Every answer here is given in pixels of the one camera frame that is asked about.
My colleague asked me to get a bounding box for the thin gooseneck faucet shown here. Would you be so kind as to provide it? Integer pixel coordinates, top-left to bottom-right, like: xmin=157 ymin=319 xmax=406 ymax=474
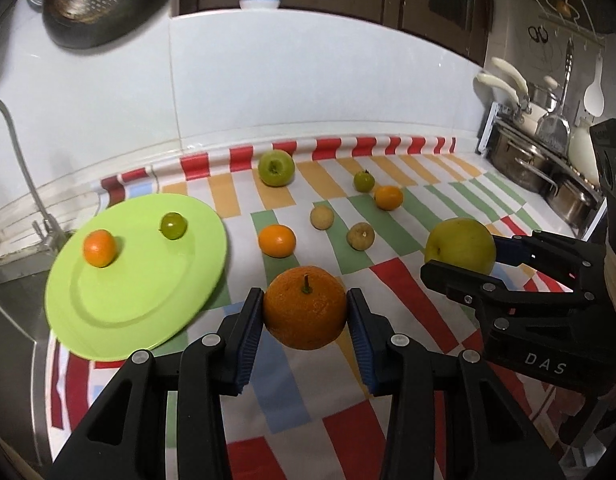
xmin=0 ymin=95 xmax=71 ymax=266

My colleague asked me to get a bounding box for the green plate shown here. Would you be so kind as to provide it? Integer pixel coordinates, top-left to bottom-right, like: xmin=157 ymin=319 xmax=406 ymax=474
xmin=44 ymin=195 xmax=229 ymax=361

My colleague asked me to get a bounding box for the black frying pan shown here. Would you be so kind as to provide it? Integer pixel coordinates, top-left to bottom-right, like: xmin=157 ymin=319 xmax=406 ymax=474
xmin=42 ymin=0 xmax=181 ymax=50

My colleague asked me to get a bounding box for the white jug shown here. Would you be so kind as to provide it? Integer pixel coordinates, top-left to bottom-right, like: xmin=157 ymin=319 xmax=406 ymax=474
xmin=568 ymin=120 xmax=602 ymax=186

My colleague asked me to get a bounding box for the pan with cream handle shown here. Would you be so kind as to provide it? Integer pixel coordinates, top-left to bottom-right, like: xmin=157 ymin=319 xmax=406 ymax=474
xmin=475 ymin=72 xmax=520 ymax=107
xmin=490 ymin=56 xmax=530 ymax=92

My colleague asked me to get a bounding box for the brown longan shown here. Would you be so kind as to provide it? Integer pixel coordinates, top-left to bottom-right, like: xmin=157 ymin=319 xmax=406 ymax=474
xmin=310 ymin=205 xmax=335 ymax=231
xmin=346 ymin=222 xmax=376 ymax=251

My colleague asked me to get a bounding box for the striped colourful tablecloth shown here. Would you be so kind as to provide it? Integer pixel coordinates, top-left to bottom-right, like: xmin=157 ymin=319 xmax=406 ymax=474
xmin=45 ymin=135 xmax=589 ymax=480

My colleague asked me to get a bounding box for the yellow pear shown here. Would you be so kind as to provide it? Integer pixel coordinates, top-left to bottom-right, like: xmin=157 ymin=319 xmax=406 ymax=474
xmin=425 ymin=217 xmax=497 ymax=277

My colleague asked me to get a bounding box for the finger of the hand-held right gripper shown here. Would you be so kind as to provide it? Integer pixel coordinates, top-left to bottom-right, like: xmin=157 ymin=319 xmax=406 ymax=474
xmin=490 ymin=230 xmax=606 ymax=291
xmin=420 ymin=259 xmax=596 ymax=331

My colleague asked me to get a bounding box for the steel sink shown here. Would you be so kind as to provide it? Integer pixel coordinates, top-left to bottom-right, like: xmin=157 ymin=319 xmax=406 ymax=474
xmin=0 ymin=255 xmax=53 ymax=461

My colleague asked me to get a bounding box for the steel slotted spatula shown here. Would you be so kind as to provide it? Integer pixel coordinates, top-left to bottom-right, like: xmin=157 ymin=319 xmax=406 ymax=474
xmin=535 ymin=37 xmax=576 ymax=142

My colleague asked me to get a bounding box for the steel pot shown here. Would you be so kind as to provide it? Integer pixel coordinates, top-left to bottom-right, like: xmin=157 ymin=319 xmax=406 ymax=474
xmin=488 ymin=120 xmax=559 ymax=194
xmin=545 ymin=170 xmax=605 ymax=227

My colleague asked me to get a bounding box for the white rice paddle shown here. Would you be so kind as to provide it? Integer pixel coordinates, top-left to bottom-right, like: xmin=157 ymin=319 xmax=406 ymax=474
xmin=583 ymin=52 xmax=607 ymax=116

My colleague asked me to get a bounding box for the large orange with stem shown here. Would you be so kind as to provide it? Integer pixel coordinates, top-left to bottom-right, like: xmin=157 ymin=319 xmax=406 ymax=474
xmin=263 ymin=266 xmax=347 ymax=351

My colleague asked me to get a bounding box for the white rack side panel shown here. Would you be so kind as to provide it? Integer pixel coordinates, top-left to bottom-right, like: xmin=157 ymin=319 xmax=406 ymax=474
xmin=475 ymin=102 xmax=502 ymax=156

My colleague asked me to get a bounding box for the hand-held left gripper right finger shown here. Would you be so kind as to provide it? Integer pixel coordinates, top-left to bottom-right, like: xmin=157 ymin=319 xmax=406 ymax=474
xmin=345 ymin=287 xmax=554 ymax=480

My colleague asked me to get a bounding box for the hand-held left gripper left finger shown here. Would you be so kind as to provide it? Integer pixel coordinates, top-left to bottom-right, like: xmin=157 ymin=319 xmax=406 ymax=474
xmin=50 ymin=287 xmax=266 ymax=480

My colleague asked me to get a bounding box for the white wire wall rack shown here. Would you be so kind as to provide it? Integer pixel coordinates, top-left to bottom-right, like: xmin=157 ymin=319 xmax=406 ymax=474
xmin=518 ymin=0 xmax=605 ymax=47

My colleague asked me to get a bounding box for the green apple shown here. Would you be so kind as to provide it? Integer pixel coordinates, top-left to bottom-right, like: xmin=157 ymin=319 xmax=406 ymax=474
xmin=258 ymin=150 xmax=295 ymax=188

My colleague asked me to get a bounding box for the small orange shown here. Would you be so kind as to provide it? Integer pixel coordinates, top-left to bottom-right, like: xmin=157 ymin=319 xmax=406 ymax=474
xmin=82 ymin=229 xmax=117 ymax=268
xmin=374 ymin=185 xmax=405 ymax=211
xmin=258 ymin=224 xmax=297 ymax=259

